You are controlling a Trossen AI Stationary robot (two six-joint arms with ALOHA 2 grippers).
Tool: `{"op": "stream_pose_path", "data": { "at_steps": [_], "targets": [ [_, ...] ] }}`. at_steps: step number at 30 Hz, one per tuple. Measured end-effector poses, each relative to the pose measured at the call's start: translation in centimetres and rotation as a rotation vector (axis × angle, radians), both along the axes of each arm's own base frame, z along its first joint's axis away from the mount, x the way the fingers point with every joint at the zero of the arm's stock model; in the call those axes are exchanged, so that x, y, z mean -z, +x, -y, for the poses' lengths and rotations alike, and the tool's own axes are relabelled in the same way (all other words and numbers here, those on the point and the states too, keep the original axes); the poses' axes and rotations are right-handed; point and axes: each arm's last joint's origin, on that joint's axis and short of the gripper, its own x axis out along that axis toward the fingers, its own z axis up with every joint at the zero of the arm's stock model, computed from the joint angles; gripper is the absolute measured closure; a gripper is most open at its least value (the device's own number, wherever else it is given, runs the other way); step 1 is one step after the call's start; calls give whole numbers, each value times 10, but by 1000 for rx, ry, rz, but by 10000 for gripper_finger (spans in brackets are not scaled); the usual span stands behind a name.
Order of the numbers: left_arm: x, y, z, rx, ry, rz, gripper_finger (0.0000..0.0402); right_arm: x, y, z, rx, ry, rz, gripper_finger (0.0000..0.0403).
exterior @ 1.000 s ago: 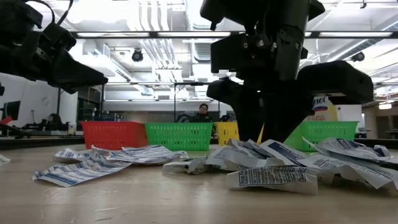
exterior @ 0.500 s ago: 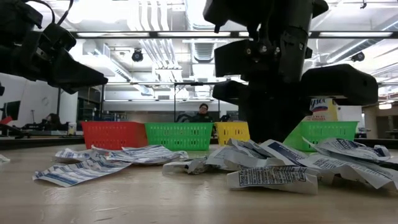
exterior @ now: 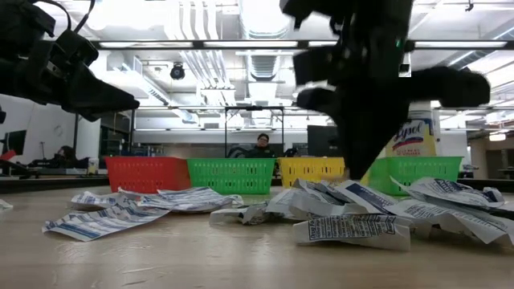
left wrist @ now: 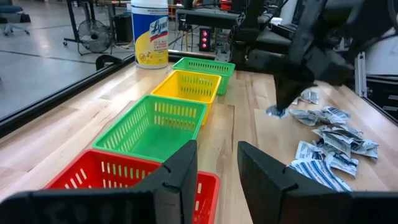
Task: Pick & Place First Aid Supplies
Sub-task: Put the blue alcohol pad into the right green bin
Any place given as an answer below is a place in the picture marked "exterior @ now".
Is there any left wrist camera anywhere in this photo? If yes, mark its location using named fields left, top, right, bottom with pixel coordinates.
left=55, top=28, right=100, bottom=77

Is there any dark shelf unit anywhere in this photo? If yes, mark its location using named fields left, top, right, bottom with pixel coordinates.
left=99, top=112, right=136, bottom=158

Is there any black background table frame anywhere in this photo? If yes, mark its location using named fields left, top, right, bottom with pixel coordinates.
left=223, top=105, right=286, bottom=158

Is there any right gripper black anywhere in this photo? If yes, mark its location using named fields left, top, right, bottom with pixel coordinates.
left=292, top=38, right=492, bottom=181

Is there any Lysol wipes canister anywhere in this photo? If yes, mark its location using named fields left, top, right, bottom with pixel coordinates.
left=384, top=100, right=439, bottom=158

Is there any red plastic basket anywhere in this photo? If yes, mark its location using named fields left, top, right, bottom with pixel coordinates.
left=104, top=156, right=192, bottom=194

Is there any crumpled small white packet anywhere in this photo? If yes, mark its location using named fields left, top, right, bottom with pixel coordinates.
left=208, top=205, right=275, bottom=226

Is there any black ceiling-hung camera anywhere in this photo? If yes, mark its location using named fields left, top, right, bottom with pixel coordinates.
left=169, top=62, right=186, bottom=81

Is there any green plastic basket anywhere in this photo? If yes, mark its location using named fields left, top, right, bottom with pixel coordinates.
left=367, top=155, right=464, bottom=197
left=186, top=157, right=277, bottom=196

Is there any person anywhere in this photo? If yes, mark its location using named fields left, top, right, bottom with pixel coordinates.
left=243, top=132, right=278, bottom=159
left=30, top=144, right=90, bottom=169

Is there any black monitor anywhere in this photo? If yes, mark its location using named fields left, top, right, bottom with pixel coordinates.
left=307, top=124, right=342, bottom=158

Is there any white Drug Facts packet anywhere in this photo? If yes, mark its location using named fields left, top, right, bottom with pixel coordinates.
left=292, top=214, right=414, bottom=253

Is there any dark small monitor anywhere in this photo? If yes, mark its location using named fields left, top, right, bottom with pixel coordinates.
left=0, top=128, right=27, bottom=157

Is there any black overhead rig beam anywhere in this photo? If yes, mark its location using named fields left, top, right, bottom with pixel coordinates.
left=43, top=39, right=514, bottom=51

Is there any yellow plastic basket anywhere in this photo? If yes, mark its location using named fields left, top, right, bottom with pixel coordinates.
left=277, top=156, right=350, bottom=189

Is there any blue striped bandage wrapper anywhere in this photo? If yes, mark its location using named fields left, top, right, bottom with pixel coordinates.
left=118, top=186, right=169, bottom=201
left=154, top=185, right=245, bottom=214
left=70, top=190, right=136, bottom=213
left=41, top=201, right=173, bottom=243

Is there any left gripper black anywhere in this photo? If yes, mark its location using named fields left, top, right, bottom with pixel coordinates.
left=22, top=42, right=141, bottom=123

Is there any silver ceiling air duct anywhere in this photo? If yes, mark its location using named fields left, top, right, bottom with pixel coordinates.
left=236, top=0, right=296, bottom=81

